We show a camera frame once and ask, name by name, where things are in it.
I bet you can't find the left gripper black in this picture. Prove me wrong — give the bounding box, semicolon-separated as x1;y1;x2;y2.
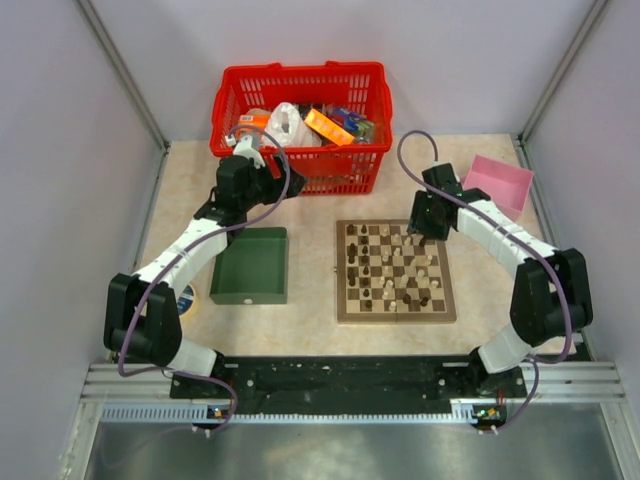
239;153;306;210

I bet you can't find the blue snack packet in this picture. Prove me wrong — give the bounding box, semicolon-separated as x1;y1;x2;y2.
328;107;365;136

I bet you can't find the white plastic bag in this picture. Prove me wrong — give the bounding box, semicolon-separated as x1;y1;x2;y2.
261;102;321;148

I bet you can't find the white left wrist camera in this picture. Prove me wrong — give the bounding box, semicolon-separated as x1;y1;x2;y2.
225;128;266;169

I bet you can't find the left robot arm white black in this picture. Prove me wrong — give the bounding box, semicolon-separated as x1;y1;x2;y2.
103;152;306;397

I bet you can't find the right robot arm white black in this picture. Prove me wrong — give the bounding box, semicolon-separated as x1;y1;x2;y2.
408;163;593;396

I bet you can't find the tape roll blue label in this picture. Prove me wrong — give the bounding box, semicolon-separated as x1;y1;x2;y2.
177;283;199;320

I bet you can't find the wooden chess board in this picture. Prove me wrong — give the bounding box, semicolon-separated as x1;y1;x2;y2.
335;219;457;325

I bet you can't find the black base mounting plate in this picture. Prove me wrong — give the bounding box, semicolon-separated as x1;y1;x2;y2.
169;355;529;414

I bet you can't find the pink open box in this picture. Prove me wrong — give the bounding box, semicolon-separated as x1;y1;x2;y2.
463;155;534;221

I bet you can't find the aluminium frame rail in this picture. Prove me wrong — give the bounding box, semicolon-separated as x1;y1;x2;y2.
81;362;626;403

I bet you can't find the orange white packet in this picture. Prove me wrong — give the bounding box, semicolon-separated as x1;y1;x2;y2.
235;114;270;139

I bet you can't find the green plastic tray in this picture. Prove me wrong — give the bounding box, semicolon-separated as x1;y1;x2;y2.
209;227;289;305

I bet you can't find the orange box in basket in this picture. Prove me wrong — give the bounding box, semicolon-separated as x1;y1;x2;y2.
304;108;355;146

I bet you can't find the red plastic shopping basket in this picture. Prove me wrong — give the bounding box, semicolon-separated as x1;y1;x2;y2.
209;61;393;195

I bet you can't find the grey slotted cable duct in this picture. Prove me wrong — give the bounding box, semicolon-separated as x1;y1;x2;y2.
100;402;506;426

